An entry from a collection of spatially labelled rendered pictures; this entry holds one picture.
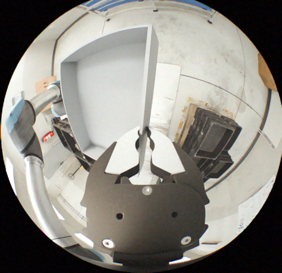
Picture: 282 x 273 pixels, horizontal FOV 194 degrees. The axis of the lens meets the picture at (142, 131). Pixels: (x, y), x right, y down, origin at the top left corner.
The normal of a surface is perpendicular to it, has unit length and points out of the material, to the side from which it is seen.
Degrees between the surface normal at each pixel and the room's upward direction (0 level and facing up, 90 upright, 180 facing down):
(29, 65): 90
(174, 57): 0
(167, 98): 0
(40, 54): 90
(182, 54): 0
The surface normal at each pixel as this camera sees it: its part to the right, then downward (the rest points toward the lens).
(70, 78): 0.95, 0.22
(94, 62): -0.29, 0.51
